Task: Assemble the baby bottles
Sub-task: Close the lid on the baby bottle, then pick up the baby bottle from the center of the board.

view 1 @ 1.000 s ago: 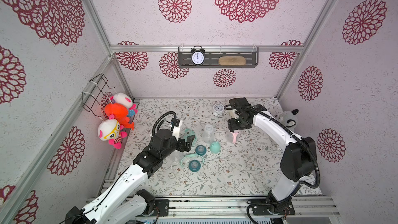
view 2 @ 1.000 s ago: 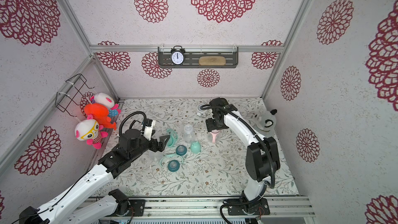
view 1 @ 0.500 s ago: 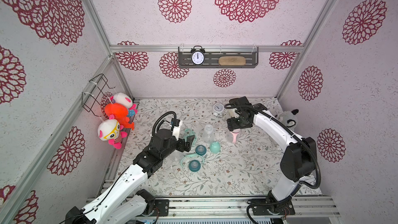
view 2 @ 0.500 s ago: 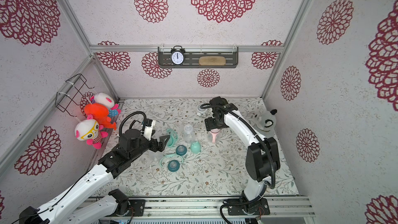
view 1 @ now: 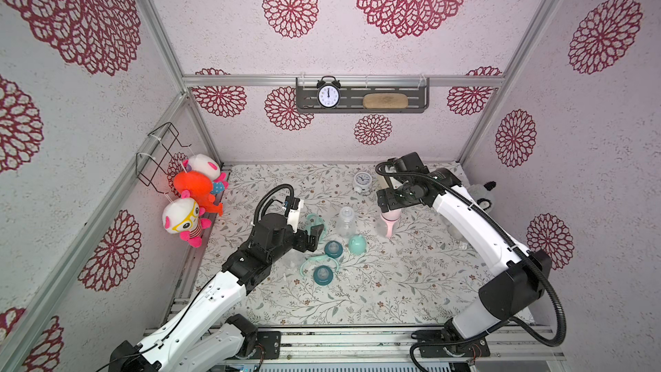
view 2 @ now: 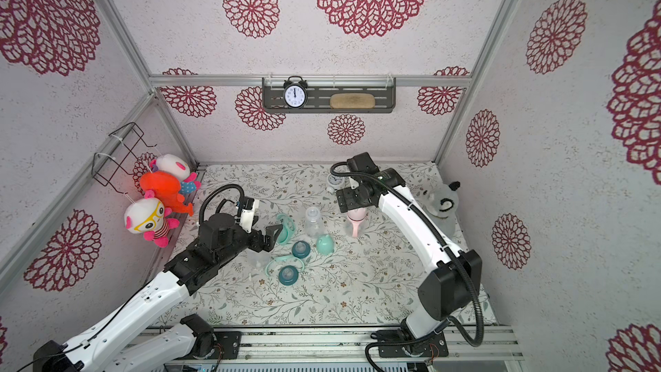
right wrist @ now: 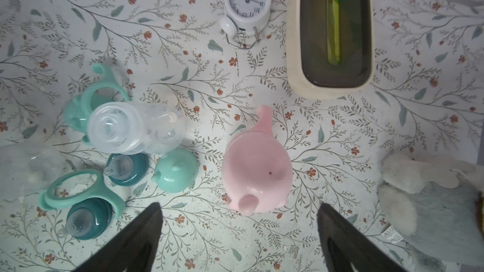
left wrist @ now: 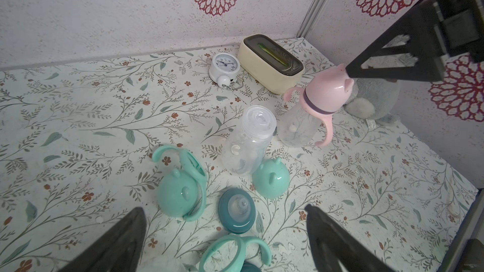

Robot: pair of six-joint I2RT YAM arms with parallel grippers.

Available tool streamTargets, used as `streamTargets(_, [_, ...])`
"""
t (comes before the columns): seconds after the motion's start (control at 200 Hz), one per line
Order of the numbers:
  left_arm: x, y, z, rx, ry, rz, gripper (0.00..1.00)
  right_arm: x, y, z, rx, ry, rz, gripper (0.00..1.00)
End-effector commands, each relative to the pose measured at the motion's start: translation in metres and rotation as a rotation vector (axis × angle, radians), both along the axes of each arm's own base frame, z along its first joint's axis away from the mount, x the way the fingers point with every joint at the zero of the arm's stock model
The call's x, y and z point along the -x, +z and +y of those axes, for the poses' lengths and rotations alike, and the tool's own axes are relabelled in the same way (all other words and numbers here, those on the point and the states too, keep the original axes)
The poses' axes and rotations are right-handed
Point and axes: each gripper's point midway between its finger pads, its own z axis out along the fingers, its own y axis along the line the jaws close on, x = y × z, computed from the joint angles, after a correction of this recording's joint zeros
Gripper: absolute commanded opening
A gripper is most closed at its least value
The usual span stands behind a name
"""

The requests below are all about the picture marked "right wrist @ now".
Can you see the pink bear cap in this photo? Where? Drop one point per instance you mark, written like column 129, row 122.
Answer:
column 256, row 173

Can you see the mint cap with handle ring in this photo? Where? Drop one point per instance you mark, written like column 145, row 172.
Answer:
column 80, row 107

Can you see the floral table mat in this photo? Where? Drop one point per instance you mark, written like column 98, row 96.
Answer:
column 426, row 95

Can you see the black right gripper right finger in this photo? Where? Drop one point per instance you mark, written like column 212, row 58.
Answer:
column 345, row 248

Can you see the white small alarm clock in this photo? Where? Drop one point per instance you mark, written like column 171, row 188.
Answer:
column 245, row 18

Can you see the cream box green lid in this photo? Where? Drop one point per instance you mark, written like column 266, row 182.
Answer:
column 329, row 47

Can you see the mint bear cap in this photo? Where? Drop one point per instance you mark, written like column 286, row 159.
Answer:
column 176, row 171

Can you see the clear bottle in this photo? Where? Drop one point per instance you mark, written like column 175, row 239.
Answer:
column 133, row 127
column 29, row 168

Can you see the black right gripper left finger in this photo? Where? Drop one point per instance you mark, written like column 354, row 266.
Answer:
column 132, row 249

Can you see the grey raccoon plush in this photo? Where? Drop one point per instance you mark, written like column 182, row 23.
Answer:
column 436, row 204

